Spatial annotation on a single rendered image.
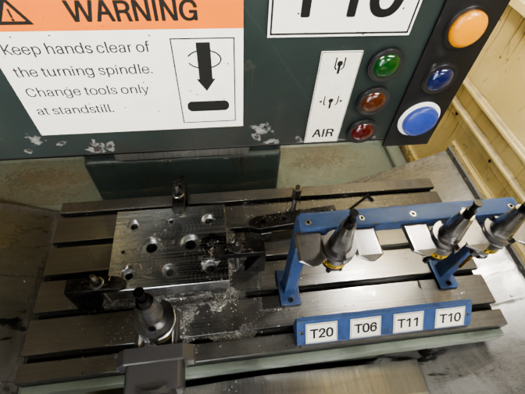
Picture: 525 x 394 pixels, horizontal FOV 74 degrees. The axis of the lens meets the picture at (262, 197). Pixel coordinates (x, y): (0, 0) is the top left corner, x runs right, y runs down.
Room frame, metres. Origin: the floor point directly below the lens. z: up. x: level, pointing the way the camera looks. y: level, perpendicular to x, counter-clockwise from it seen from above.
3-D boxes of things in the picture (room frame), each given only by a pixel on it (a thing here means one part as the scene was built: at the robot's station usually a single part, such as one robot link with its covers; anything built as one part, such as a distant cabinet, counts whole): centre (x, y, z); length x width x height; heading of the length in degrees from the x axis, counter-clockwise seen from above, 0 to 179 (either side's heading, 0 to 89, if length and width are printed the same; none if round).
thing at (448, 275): (0.46, -0.52, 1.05); 0.10 x 0.05 x 0.30; 11
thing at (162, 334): (0.17, 0.16, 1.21); 0.06 x 0.06 x 0.03
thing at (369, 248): (0.35, -0.21, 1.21); 0.07 x 0.05 x 0.01; 11
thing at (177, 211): (0.59, 0.24, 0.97); 0.13 x 0.03 x 0.15; 11
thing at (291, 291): (0.38, -0.09, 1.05); 0.10 x 0.05 x 0.30; 11
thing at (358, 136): (0.24, -0.08, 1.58); 0.02 x 0.01 x 0.02; 101
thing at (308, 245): (0.32, -0.10, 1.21); 0.07 x 0.05 x 0.01; 11
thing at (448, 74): (0.24, -0.13, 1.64); 0.02 x 0.01 x 0.02; 101
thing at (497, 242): (0.40, -0.48, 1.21); 0.06 x 0.06 x 0.03
